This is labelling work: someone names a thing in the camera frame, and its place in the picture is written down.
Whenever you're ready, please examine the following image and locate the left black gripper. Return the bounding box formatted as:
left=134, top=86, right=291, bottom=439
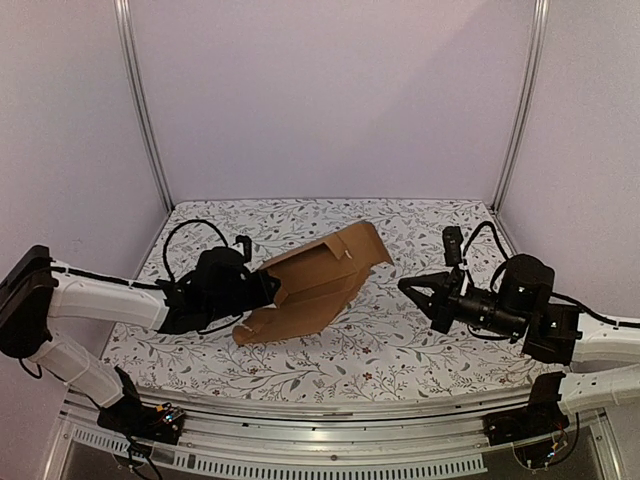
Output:
left=205, top=268, right=279, bottom=324

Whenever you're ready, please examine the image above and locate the brown cardboard box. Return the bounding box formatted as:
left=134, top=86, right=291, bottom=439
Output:
left=232, top=221, right=393, bottom=346

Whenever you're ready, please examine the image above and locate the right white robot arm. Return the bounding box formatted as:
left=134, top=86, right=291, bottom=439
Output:
left=398, top=254, right=639, bottom=436

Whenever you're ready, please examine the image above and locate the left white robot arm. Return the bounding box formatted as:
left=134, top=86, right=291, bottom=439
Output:
left=1, top=245, right=281, bottom=434

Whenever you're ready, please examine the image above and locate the floral patterned table mat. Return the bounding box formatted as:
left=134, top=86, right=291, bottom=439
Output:
left=102, top=199, right=549, bottom=403

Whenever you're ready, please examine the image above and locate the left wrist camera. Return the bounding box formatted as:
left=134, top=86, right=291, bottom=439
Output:
left=234, top=235, right=253, bottom=263

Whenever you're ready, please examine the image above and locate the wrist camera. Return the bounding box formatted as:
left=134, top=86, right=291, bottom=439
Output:
left=234, top=235, right=253, bottom=263
left=442, top=226, right=467, bottom=283

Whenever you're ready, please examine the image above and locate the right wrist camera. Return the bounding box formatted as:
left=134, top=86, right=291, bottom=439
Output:
left=442, top=226, right=467, bottom=283

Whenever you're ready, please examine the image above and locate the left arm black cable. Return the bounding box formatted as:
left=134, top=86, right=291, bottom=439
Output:
left=162, top=218, right=231, bottom=291

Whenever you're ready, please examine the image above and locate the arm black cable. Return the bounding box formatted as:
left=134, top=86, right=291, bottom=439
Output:
left=162, top=218, right=231, bottom=291
left=459, top=220, right=640, bottom=331

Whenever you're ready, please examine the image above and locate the front aluminium rail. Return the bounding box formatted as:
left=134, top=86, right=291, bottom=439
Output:
left=39, top=387, right=632, bottom=479

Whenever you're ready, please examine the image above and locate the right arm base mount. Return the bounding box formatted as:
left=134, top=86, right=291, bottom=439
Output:
left=482, top=372, right=570, bottom=446

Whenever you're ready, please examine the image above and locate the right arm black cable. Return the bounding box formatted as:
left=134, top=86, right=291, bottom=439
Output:
left=459, top=220, right=640, bottom=331

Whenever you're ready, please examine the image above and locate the left aluminium frame post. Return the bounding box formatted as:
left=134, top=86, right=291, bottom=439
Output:
left=114, top=0, right=175, bottom=213

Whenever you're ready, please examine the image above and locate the aluminium frame post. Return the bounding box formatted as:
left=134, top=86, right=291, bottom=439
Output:
left=114, top=0, right=175, bottom=213
left=490, top=0, right=550, bottom=217

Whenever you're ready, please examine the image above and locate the right aluminium frame post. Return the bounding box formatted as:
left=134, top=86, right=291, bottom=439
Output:
left=490, top=0, right=550, bottom=217

